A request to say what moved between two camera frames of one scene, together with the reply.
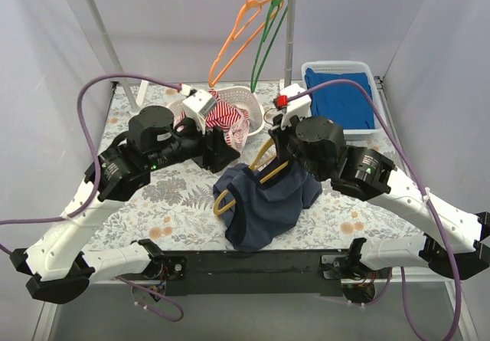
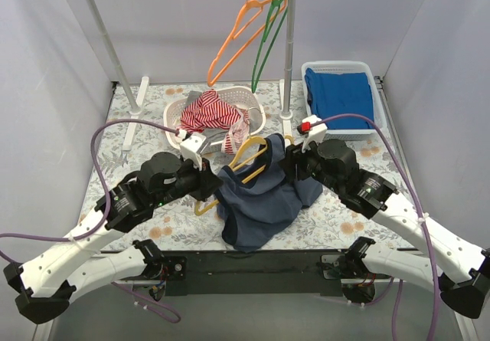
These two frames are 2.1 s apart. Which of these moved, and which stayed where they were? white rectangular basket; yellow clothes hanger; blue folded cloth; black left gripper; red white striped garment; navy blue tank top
Moved: yellow clothes hanger; black left gripper
Stayed: white rectangular basket; blue folded cloth; red white striped garment; navy blue tank top
